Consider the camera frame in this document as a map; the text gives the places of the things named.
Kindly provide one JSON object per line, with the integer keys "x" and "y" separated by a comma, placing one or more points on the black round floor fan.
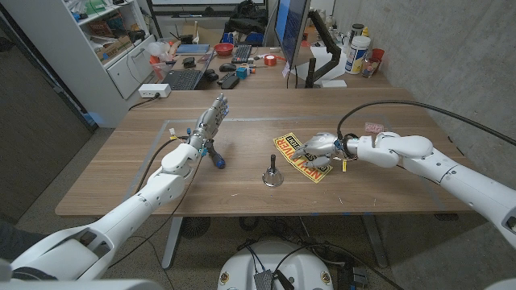
{"x": 195, "y": 226}

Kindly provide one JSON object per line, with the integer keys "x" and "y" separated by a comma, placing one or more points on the red cup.
{"x": 378, "y": 53}

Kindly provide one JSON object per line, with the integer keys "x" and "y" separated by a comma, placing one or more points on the white power strip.
{"x": 154, "y": 90}

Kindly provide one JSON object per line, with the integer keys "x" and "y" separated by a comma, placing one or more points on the white shelf cabinet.
{"x": 72, "y": 60}

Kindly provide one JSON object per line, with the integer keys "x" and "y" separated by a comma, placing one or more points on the computer monitor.
{"x": 292, "y": 28}

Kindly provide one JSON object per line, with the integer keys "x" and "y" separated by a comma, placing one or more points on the black oblong case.
{"x": 230, "y": 82}

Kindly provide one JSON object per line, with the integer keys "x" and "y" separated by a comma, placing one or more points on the black backpack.
{"x": 246, "y": 18}

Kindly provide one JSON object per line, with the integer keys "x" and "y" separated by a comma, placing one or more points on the black computer mouse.
{"x": 227, "y": 67}

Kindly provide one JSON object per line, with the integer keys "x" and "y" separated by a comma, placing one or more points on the small black camera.
{"x": 210, "y": 75}

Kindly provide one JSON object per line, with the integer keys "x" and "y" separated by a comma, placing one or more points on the white wipes canister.
{"x": 357, "y": 54}

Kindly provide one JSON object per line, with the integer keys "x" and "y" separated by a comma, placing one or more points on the flat white box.
{"x": 334, "y": 83}

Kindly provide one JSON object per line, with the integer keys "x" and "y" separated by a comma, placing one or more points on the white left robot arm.
{"x": 133, "y": 205}

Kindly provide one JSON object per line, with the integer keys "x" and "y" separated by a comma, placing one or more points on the black wallet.
{"x": 188, "y": 61}

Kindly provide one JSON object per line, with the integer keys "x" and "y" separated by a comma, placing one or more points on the white paper sheet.
{"x": 318, "y": 54}

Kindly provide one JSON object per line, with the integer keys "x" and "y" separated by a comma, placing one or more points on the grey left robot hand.
{"x": 209, "y": 123}

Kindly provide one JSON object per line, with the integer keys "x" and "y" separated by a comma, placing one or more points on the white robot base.
{"x": 298, "y": 270}

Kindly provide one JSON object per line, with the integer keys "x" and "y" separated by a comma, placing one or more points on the wooden office desk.
{"x": 266, "y": 78}

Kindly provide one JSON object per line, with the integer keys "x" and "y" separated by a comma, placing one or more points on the yellow bottle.
{"x": 366, "y": 31}

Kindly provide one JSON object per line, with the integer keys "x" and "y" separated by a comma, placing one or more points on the grey table leg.
{"x": 375, "y": 241}
{"x": 171, "y": 243}

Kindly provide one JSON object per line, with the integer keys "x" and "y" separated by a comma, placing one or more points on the orange tape roll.
{"x": 270, "y": 60}

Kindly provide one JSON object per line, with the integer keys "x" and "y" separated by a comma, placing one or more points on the small pink packet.
{"x": 374, "y": 128}

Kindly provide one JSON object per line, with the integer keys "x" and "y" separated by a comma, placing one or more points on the blue book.
{"x": 192, "y": 48}

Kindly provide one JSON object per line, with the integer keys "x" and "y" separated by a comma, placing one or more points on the open black laptop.
{"x": 183, "y": 78}

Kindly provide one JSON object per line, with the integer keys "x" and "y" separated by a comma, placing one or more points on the yellow new driver bumper sticker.
{"x": 287, "y": 146}

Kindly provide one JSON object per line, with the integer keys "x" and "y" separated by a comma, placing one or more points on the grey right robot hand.
{"x": 324, "y": 146}

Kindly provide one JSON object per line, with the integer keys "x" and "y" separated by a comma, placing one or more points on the small blue cube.
{"x": 241, "y": 72}

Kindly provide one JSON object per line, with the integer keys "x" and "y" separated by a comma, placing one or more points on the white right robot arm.
{"x": 443, "y": 169}

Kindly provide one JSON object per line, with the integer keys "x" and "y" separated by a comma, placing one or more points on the glass jar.
{"x": 370, "y": 67}

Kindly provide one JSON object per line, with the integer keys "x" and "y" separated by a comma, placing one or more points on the red bowl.
{"x": 223, "y": 49}

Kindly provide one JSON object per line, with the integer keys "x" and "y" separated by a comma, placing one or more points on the black keyboard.
{"x": 242, "y": 53}

